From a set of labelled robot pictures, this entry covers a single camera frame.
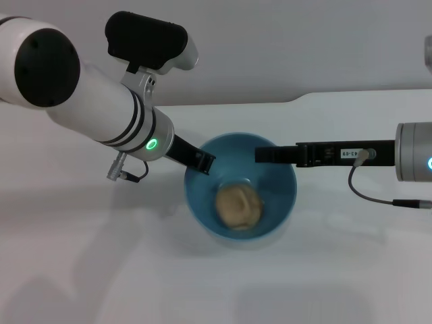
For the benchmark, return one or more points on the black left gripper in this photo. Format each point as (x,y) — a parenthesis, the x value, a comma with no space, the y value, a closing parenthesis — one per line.
(184,152)

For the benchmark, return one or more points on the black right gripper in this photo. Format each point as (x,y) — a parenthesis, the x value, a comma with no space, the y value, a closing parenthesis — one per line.
(344,153)

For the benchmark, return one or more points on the blue bowl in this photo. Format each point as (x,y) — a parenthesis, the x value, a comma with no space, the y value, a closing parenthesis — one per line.
(276,209)

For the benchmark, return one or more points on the beige egg yolk pastry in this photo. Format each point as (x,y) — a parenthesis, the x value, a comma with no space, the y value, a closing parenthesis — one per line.
(239,209)

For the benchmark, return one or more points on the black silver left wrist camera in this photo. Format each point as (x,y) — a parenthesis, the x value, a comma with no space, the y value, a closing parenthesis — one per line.
(148,40)

